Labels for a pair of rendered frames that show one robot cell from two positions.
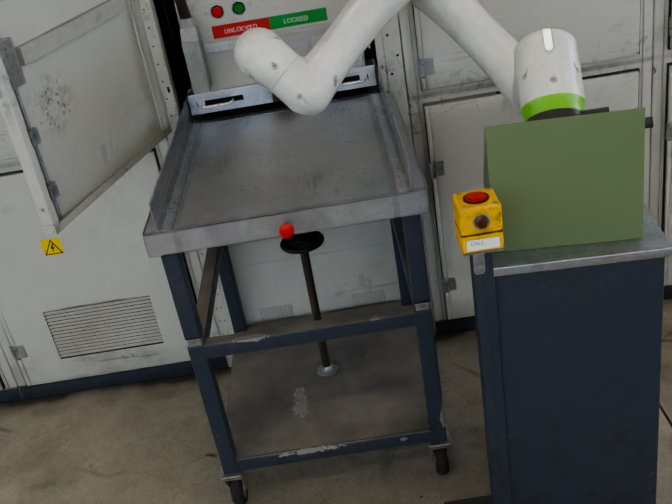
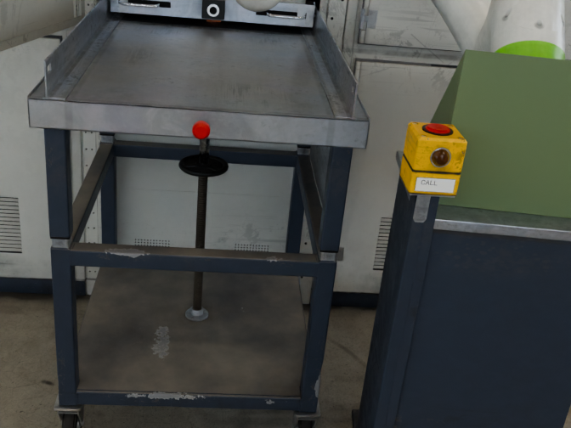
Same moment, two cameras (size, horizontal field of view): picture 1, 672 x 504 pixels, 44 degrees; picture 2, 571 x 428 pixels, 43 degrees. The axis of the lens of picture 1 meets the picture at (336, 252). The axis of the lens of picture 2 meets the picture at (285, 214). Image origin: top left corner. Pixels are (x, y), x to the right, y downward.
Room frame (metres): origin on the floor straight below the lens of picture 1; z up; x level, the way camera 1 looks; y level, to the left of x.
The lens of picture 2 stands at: (0.34, 0.11, 1.27)
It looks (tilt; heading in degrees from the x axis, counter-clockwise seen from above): 26 degrees down; 352
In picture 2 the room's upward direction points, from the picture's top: 6 degrees clockwise
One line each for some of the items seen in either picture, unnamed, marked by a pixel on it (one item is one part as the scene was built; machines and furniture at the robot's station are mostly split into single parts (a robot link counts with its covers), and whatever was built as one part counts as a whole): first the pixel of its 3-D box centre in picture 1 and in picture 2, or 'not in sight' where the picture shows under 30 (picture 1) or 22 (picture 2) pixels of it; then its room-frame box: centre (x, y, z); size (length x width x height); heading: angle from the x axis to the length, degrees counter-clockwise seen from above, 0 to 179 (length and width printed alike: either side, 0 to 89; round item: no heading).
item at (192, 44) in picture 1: (196, 58); not in sight; (2.29, 0.28, 1.04); 0.08 x 0.05 x 0.17; 178
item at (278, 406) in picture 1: (310, 285); (200, 216); (1.97, 0.08, 0.46); 0.64 x 0.58 x 0.66; 178
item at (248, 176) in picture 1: (286, 163); (207, 73); (1.97, 0.08, 0.82); 0.68 x 0.62 x 0.06; 178
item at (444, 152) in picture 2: (482, 223); (441, 158); (1.38, -0.28, 0.87); 0.03 x 0.01 x 0.03; 88
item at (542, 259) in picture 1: (559, 226); (504, 194); (1.55, -0.47, 0.74); 0.37 x 0.32 x 0.02; 83
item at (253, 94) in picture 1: (282, 87); (213, 7); (2.37, 0.07, 0.89); 0.54 x 0.05 x 0.06; 88
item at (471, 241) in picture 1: (478, 221); (432, 159); (1.43, -0.28, 0.85); 0.08 x 0.08 x 0.10; 88
